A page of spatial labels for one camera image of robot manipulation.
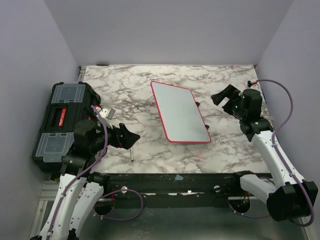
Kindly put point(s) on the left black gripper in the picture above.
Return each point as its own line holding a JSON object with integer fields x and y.
{"x": 122, "y": 134}

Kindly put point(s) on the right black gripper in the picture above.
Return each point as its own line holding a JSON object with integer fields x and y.
{"x": 231, "y": 92}

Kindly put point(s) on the white marker pen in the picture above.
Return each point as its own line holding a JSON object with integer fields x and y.
{"x": 132, "y": 155}

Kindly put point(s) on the pink framed whiteboard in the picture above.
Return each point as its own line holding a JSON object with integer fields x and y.
{"x": 179, "y": 113}

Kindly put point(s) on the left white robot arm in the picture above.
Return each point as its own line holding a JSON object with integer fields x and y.
{"x": 79, "y": 189}

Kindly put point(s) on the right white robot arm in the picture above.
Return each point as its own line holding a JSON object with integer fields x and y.
{"x": 290, "y": 196}

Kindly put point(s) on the black plastic toolbox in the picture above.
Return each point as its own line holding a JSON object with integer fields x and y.
{"x": 68, "y": 104}

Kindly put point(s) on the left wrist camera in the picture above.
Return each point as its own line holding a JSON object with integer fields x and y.
{"x": 107, "y": 114}

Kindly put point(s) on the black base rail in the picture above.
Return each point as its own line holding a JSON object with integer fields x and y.
{"x": 168, "y": 190}

